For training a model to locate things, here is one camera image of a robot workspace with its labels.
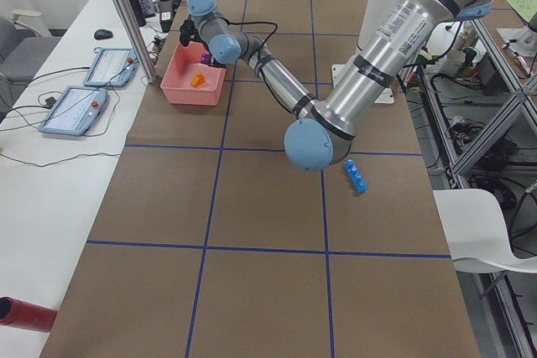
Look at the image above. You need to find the long blue block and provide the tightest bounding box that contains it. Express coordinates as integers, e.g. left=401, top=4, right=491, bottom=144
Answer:
left=343, top=159, right=368, bottom=194

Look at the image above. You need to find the orange block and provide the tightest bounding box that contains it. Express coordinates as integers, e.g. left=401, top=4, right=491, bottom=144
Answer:
left=190, top=71, right=206, bottom=88

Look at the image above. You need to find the purple block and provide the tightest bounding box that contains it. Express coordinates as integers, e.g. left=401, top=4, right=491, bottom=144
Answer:
left=201, top=53, right=211, bottom=65

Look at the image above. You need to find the pink plastic box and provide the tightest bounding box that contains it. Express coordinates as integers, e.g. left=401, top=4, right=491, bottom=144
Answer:
left=160, top=42, right=227, bottom=106

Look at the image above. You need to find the far teach pendant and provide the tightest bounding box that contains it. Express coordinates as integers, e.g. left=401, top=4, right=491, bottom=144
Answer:
left=83, top=48, right=138, bottom=88

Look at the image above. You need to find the teach pendant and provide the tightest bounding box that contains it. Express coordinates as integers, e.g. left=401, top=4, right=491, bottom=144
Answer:
left=83, top=48, right=138, bottom=88
left=38, top=86, right=108, bottom=137

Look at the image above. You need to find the near teach pendant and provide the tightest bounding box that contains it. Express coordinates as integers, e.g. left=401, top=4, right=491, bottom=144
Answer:
left=38, top=86, right=108, bottom=137

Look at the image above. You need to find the black computer mouse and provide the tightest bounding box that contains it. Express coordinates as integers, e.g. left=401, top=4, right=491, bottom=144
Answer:
left=93, top=29, right=113, bottom=40

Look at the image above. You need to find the white chair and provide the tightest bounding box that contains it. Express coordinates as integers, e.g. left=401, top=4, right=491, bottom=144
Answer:
left=433, top=189, right=536, bottom=274

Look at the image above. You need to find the red cylinder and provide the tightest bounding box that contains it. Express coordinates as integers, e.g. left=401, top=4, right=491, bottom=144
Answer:
left=1, top=297, right=57, bottom=333

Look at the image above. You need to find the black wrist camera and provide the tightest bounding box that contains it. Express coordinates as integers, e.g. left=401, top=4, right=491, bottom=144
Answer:
left=180, top=16, right=199, bottom=47

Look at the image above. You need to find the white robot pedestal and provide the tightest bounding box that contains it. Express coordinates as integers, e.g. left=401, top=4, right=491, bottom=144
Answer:
left=326, top=0, right=398, bottom=107

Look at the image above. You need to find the aluminium frame post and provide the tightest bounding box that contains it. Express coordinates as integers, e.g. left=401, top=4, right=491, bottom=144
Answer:
left=112, top=0, right=156, bottom=84

